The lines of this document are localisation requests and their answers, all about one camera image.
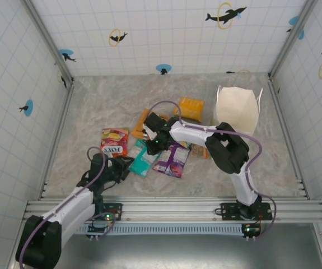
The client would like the teal snack packet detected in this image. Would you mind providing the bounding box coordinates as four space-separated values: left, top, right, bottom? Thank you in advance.
127 139 161 178

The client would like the purple snack packet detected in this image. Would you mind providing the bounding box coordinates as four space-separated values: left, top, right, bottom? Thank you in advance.
152 141 192 178

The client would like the orange snack packet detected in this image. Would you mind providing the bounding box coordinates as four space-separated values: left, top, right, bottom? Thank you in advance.
129 108 170 140

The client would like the red Fox's candy bag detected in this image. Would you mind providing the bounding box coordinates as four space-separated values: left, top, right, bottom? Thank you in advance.
100 127 130 157

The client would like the yellow snack packet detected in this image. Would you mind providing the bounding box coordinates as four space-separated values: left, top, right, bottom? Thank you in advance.
173 96 206 123

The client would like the white paper bag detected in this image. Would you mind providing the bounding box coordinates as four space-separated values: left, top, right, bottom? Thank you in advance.
211 85 264 135

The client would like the brown snack bar packet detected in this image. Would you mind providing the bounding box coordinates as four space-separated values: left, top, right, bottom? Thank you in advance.
190 142 212 160

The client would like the black controller board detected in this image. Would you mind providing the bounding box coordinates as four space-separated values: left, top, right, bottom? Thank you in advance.
241 223 262 241
86 223 115 240

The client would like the grey metal sheet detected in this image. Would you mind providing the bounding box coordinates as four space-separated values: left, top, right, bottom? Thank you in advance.
9 234 322 269

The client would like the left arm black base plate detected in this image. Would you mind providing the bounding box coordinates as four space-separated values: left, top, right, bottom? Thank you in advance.
101 202 123 222

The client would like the wide aluminium mounting rail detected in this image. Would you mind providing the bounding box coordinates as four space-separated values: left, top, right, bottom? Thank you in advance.
23 196 322 225

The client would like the white slotted cable duct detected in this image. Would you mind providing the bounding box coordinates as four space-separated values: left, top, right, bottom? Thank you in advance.
75 224 247 235

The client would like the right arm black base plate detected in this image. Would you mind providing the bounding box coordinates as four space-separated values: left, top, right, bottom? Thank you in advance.
219 201 272 222

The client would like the large dolphin sticker yellow ring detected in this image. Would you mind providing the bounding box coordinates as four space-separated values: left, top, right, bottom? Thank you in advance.
204 2 248 30

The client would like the aluminium frame post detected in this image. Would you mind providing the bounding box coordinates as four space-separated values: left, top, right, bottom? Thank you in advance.
20 0 74 85
269 0 317 79

